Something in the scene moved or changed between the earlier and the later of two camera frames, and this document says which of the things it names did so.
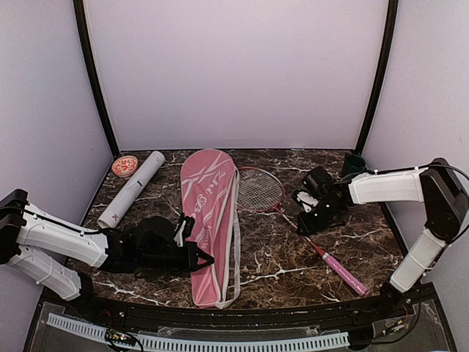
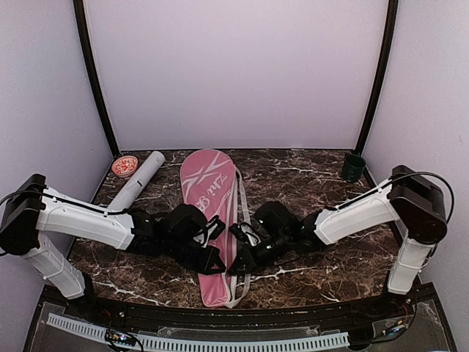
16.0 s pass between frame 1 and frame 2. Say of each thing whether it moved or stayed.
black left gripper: moved
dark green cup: stayed
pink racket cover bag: stayed
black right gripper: moved
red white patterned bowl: stayed
